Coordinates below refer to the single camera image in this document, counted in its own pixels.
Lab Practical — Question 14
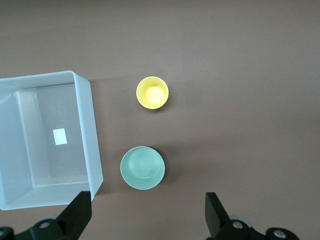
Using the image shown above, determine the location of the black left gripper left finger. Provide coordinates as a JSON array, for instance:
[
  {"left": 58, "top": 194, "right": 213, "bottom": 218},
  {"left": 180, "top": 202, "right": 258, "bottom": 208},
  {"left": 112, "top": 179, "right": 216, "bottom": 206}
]
[{"left": 28, "top": 190, "right": 93, "bottom": 240}]

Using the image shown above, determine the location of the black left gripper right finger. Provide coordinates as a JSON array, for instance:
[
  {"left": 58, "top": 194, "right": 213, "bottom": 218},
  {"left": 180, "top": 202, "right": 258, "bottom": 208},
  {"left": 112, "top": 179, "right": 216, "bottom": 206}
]
[{"left": 204, "top": 191, "right": 266, "bottom": 240}]

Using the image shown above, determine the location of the mint green bowl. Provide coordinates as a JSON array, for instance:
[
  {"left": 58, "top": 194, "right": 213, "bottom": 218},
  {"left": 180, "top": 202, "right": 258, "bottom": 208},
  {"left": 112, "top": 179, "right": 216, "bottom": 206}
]
[{"left": 120, "top": 145, "right": 167, "bottom": 191}]

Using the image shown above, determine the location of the yellow plastic cup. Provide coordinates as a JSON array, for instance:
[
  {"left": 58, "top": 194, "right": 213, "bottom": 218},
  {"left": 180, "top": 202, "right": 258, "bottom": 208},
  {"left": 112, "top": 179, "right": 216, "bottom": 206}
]
[{"left": 136, "top": 76, "right": 170, "bottom": 111}]

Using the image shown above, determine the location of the clear plastic storage bin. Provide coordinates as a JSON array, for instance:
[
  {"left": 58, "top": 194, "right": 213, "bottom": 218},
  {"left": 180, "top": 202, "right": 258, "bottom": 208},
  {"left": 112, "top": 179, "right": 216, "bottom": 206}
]
[{"left": 0, "top": 70, "right": 104, "bottom": 211}]

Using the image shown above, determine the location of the white label sticker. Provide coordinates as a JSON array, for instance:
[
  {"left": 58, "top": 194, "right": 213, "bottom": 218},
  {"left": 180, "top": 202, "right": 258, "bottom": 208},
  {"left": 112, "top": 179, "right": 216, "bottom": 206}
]
[{"left": 52, "top": 128, "right": 69, "bottom": 146}]

